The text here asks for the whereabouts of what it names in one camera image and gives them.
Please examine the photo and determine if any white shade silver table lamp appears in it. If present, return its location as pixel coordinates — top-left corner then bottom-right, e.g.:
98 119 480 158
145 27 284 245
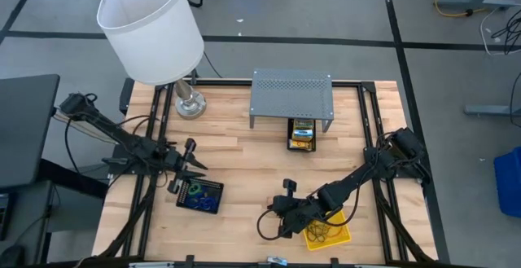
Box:
96 0 208 121

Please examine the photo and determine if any black slotted plastic basket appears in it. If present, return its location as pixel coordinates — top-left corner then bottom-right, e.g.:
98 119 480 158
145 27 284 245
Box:
286 116 317 152
175 177 225 215

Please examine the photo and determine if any small crayon box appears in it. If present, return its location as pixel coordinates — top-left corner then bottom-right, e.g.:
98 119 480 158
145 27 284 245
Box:
293 118 316 131

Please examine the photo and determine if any yellow plastic basket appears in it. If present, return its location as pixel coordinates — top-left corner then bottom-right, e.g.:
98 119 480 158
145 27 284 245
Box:
302 209 352 252

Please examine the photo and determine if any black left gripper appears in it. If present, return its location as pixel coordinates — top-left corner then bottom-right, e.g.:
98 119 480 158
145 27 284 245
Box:
162 137 209 195

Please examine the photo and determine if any grey perforated metal shelf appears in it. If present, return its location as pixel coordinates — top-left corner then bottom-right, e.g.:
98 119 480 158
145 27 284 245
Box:
248 68 336 134

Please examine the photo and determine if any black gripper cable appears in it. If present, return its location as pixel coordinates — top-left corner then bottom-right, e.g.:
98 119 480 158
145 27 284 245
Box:
256 208 286 242

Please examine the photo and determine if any green coil wrist keychain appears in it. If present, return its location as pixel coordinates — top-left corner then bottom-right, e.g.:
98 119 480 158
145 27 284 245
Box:
187 181 206 198

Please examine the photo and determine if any black side desk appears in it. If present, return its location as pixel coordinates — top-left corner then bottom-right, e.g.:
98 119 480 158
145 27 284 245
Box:
0 73 61 192

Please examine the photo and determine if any black aluminium table frame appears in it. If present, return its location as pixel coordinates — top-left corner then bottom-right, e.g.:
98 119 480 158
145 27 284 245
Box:
91 77 451 266

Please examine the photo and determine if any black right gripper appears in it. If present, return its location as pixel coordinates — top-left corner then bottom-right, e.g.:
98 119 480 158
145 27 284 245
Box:
271 178 326 239

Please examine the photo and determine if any blue plastic bin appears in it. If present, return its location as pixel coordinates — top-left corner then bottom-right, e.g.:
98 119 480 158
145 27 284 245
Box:
493 145 521 219

